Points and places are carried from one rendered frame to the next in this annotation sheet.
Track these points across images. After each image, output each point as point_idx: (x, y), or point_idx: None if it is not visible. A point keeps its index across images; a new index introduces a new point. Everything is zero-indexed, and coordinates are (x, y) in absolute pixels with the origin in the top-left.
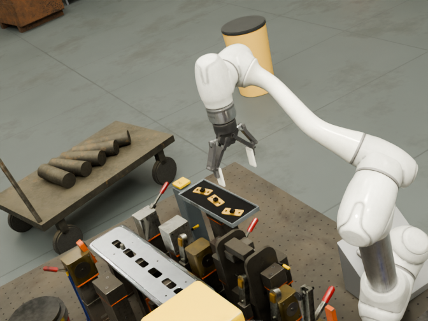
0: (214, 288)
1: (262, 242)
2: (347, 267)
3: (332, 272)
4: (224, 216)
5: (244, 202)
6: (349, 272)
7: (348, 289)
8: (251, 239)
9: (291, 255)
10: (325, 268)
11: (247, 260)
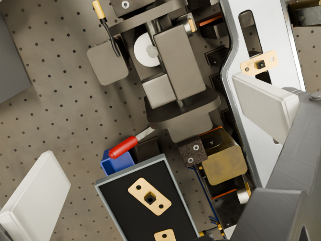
0: (220, 79)
1: (102, 213)
2: (6, 81)
3: (37, 121)
4: (168, 192)
5: (117, 215)
6: (9, 77)
7: (27, 80)
8: (114, 224)
9: (76, 176)
10: (43, 133)
11: (179, 2)
